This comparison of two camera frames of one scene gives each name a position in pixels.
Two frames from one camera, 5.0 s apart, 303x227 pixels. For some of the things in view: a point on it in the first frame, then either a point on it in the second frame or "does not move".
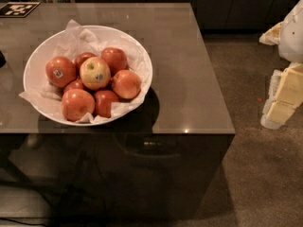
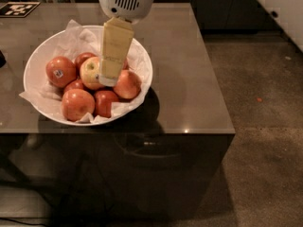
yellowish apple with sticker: (95, 74) does not move
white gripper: (292, 37) to (126, 2)
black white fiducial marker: (17, 9) does not move
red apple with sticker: (60, 71) does not move
